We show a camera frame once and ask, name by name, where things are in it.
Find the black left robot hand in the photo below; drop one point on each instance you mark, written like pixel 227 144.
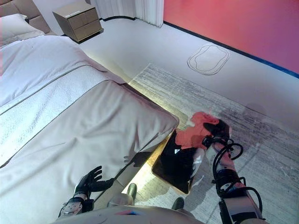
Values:
pixel 92 183

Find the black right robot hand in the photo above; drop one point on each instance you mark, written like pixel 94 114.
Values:
pixel 219 130

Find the red garment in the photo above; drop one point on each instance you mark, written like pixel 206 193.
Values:
pixel 194 135

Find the white garment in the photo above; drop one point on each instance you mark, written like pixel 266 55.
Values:
pixel 198 161

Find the black garment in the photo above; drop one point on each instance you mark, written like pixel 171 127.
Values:
pixel 177 163

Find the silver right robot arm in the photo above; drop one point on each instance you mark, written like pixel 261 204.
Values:
pixel 233 200

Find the bed with grey cover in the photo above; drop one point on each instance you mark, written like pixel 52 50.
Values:
pixel 105 121

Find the brown wicker laundry basket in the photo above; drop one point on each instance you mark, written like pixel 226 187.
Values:
pixel 172 184

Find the white textured bed sheet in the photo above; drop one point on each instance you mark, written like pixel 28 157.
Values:
pixel 46 112

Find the grey striped rug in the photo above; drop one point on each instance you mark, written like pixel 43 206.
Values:
pixel 210 93

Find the grey robot torso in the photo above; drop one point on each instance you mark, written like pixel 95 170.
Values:
pixel 121 217

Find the white oval floor mat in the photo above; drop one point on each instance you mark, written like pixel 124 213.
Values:
pixel 208 59

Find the dark baseboard strip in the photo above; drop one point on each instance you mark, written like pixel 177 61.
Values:
pixel 233 50

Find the white duvet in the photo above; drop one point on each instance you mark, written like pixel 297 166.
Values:
pixel 42 60

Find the white curtain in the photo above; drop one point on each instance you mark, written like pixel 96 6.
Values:
pixel 149 11

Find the brown wooden nightstand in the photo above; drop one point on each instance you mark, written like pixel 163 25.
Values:
pixel 81 23

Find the plain beige pillow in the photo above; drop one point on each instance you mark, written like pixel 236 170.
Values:
pixel 16 30

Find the brown tufted headboard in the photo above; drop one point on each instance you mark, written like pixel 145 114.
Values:
pixel 35 16

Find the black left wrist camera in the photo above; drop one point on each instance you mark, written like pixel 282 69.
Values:
pixel 88 205

